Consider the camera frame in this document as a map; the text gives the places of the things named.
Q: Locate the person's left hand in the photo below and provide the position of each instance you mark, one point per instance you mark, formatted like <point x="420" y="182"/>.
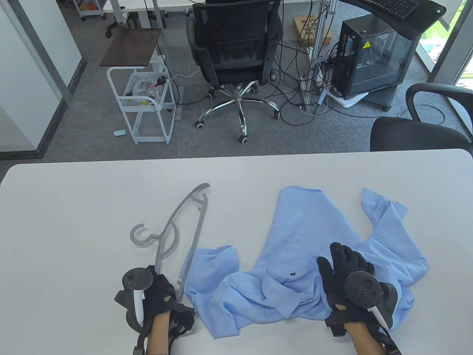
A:
<point x="159" y="296"/>

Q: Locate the person's right hand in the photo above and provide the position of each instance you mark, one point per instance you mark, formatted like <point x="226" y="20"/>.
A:
<point x="345" y="259"/>

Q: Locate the light blue long-sleeve shirt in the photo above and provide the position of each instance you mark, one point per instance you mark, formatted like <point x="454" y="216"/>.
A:
<point x="314" y="222"/>

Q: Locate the gray hanger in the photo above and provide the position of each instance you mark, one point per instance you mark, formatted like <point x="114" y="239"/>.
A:
<point x="199" y="188"/>

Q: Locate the person's right forearm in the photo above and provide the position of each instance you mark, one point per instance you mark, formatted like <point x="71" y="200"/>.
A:
<point x="364" y="340"/>

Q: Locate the person's left forearm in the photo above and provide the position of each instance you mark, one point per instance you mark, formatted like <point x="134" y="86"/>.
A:
<point x="159" y="332"/>

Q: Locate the black tracking controller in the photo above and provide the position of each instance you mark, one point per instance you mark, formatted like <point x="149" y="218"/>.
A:
<point x="136" y="279"/>
<point x="364" y="290"/>

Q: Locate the black armchair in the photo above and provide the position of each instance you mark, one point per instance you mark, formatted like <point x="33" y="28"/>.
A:
<point x="406" y="135"/>

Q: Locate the white papers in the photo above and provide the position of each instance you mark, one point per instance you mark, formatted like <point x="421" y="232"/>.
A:
<point x="347" y="100"/>

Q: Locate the black computer trolley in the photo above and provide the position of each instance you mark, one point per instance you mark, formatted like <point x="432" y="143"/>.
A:
<point x="382" y="98"/>

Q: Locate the small teal object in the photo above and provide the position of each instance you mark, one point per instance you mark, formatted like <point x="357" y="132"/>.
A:
<point x="119" y="133"/>

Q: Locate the white utility cart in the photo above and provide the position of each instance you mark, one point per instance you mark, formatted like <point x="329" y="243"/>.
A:
<point x="146" y="108"/>

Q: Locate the aluminium profile bar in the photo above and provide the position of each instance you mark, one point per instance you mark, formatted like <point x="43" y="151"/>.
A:
<point x="179" y="107"/>

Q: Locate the black computer tower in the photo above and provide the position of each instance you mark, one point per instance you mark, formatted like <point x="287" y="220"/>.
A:
<point x="377" y="55"/>

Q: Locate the clear bags of parts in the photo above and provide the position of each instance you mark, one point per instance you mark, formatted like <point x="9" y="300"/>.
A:
<point x="142" y="87"/>

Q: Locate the cardboard box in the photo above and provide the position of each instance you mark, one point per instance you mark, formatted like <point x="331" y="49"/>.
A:
<point x="306" y="27"/>

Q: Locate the black desk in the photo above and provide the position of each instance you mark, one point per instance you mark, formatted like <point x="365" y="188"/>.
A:
<point x="417" y="24"/>

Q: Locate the black mesh office chair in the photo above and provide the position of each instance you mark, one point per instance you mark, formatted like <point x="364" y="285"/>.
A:
<point x="236" y="37"/>

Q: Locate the brown wooden side table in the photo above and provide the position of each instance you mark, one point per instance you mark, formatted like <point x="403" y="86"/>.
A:
<point x="129" y="46"/>

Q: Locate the black keyboard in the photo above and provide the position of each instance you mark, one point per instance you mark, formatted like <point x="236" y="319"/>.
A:
<point x="397" y="7"/>

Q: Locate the white desk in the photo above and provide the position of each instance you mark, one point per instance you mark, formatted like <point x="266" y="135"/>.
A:
<point x="129" y="4"/>

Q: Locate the white storage trolley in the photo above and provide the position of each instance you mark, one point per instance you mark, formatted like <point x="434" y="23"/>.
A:
<point x="88" y="5"/>

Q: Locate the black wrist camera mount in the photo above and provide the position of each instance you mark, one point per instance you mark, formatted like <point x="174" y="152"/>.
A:
<point x="336" y="327"/>
<point x="183" y="318"/>

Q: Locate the aluminium frame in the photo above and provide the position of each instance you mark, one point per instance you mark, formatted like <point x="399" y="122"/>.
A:
<point x="317" y="37"/>

